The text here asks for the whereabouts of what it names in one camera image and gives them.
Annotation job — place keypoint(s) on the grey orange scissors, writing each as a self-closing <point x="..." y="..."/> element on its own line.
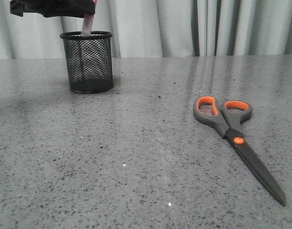
<point x="227" y="120"/>

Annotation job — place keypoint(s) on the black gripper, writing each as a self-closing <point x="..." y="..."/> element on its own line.
<point x="53" y="8"/>

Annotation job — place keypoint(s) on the white curtain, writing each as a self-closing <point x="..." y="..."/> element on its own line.
<point x="159" y="28"/>

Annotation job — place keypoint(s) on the black mesh pen bin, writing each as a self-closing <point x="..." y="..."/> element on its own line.
<point x="88" y="60"/>

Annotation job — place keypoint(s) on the pink highlighter pen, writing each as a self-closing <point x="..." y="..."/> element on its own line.
<point x="87" y="24"/>

